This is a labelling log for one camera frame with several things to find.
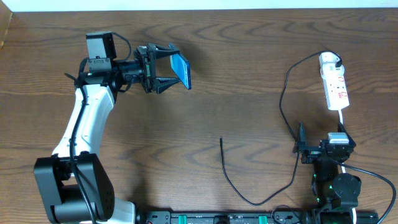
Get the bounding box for white charger plug adapter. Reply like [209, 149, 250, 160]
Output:
[319, 52, 345, 80]

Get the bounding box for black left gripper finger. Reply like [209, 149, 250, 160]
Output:
[154, 77, 181, 94]
[154, 43, 180, 60]

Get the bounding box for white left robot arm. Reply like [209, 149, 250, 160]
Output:
[34, 41, 192, 223]

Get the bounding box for blue Galaxy smartphone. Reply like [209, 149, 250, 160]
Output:
[170, 53, 192, 90]

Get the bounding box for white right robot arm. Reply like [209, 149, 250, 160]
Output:
[293, 123, 361, 223]

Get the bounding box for black charger cable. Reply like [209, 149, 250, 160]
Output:
[219, 49, 343, 207]

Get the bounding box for white power strip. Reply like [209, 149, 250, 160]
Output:
[322, 73, 349, 111]

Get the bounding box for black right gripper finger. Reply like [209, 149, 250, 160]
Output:
[337, 123, 356, 147]
[293, 123, 307, 153]

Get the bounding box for white power strip cord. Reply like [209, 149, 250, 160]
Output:
[337, 108, 358, 224]

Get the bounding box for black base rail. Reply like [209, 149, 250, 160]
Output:
[135, 210, 379, 224]

